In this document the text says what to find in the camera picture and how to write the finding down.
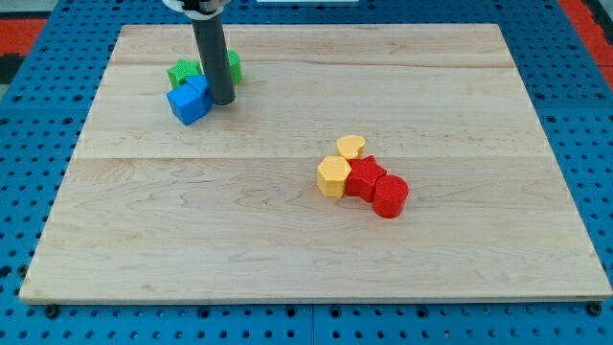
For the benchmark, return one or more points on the wooden board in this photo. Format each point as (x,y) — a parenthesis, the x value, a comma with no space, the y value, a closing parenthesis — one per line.
(227,210)

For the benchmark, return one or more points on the yellow hexagon block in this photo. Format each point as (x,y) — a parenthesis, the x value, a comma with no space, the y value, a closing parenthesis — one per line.
(332,175)

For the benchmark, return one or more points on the blue cube block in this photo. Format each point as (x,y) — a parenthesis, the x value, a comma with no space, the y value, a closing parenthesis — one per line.
(189,104)

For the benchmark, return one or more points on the yellow heart block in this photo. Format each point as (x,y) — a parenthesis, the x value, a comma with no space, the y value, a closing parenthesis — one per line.
(350,146)

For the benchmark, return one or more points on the red star block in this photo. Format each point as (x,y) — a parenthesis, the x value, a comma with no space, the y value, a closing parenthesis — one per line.
(363,177)

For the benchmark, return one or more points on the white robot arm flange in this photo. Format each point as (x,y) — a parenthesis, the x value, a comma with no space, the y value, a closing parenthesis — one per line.
(199,10)

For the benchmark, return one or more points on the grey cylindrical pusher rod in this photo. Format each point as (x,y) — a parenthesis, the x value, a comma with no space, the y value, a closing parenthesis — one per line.
(211,44)

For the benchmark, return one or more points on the red cylinder block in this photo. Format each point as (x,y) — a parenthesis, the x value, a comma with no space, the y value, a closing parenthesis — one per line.
(391,193)

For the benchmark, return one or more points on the green star block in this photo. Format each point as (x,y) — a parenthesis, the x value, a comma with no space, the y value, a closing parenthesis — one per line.
(182,69)

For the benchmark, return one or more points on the small blue block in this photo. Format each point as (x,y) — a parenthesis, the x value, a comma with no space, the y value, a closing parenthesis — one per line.
(198,83)

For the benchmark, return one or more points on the green cylinder block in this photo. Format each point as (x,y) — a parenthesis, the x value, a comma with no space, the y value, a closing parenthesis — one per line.
(235,66)

